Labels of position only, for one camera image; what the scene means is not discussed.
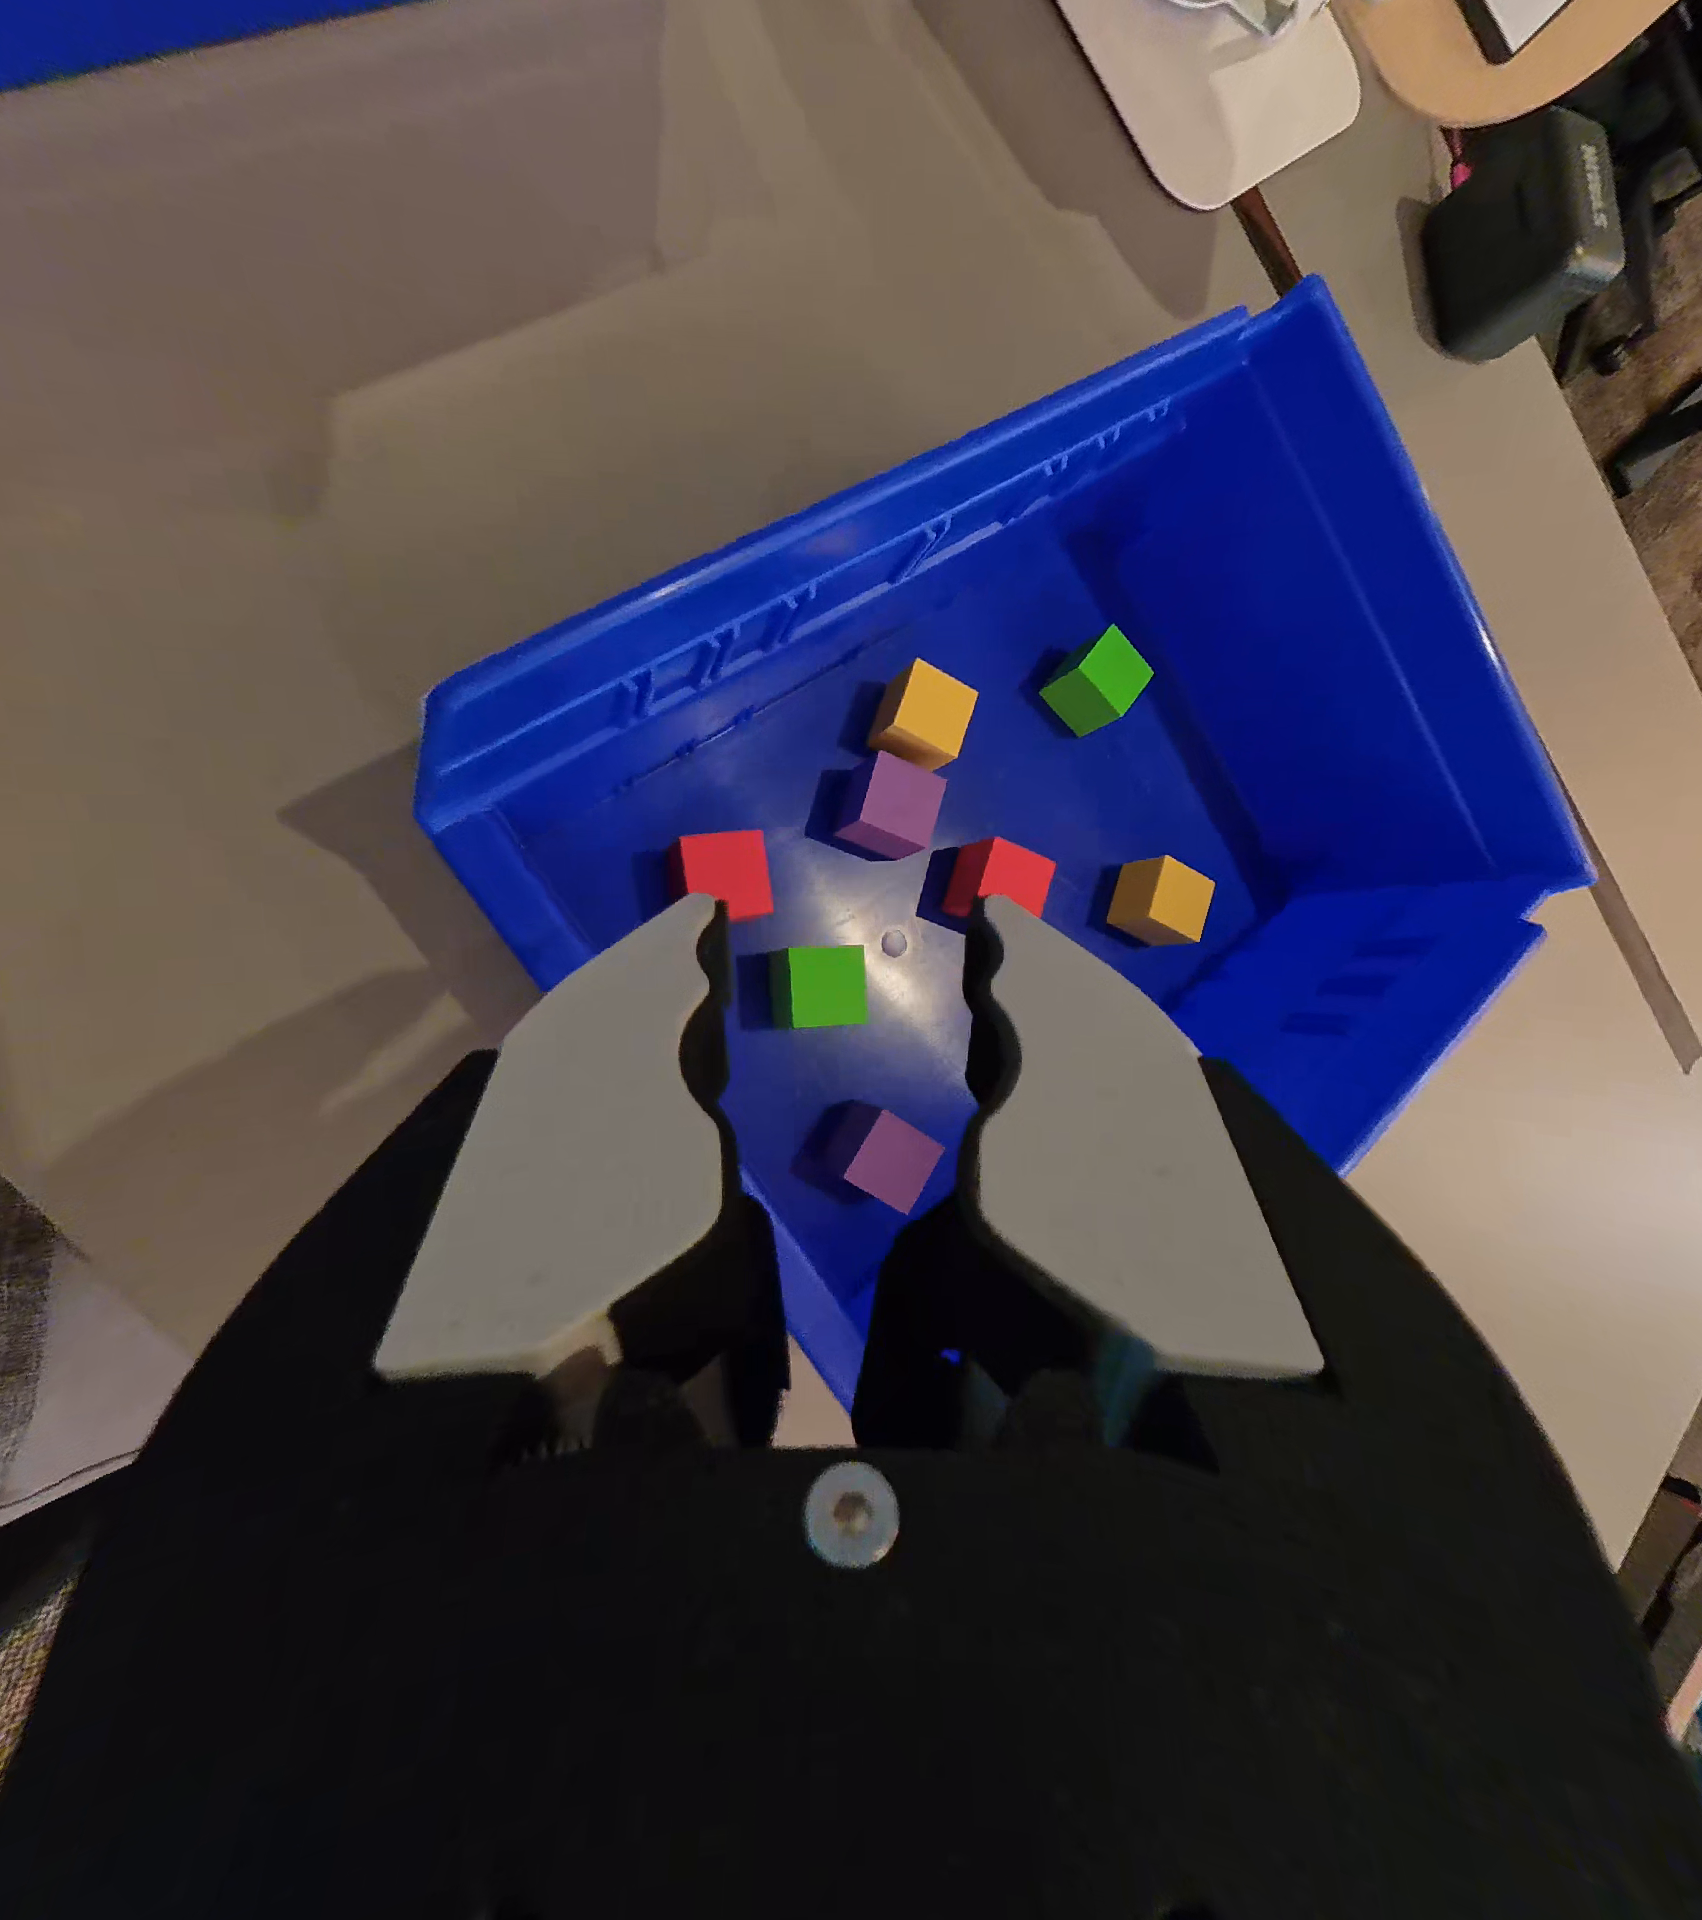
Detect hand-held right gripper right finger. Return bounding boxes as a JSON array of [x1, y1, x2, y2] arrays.
[[969, 893, 1327, 1380]]

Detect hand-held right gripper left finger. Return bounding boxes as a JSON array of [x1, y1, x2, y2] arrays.
[[375, 893, 730, 1380]]

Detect purple cube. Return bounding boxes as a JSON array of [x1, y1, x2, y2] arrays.
[[832, 750, 948, 862], [828, 1104, 948, 1213]]

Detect yellow cube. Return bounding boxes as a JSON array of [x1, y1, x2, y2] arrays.
[[869, 656, 981, 770], [1107, 854, 1218, 949]]

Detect green cube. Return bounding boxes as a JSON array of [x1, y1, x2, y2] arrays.
[[769, 943, 873, 1031], [1039, 621, 1157, 739]]

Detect red cube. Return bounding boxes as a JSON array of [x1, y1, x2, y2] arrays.
[[670, 828, 777, 922], [940, 835, 1058, 919]]

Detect blue plastic bin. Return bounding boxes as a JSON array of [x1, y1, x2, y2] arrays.
[[417, 271, 1599, 1411], [0, 0, 397, 118]]

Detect black box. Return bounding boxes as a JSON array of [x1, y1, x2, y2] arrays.
[[1421, 107, 1659, 361]]

